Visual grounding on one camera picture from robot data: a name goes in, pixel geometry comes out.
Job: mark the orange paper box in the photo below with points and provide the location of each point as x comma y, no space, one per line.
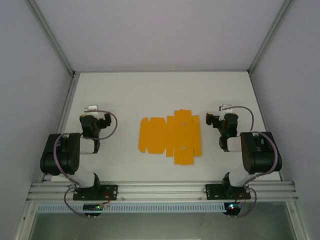
160,135

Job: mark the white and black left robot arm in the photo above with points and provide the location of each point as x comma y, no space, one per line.
62,155

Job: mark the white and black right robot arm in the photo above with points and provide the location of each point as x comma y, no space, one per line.
260,155

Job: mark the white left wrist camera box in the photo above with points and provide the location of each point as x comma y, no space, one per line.
91,109

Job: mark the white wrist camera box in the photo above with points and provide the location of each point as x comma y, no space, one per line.
225,107
91,109

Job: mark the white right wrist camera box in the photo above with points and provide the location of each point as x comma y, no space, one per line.
225,107

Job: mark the aluminium table side rail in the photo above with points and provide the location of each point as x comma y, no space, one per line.
65,112
263,112

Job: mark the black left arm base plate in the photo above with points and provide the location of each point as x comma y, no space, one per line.
110,191

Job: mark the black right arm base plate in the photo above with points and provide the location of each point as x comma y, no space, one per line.
212,192

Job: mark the aluminium frame post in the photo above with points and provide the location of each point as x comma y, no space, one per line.
53,37
270,37

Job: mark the aluminium mounting rail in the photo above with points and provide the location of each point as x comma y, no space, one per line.
160,191

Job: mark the aluminium frame leg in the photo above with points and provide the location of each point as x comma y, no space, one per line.
296,220
23,220

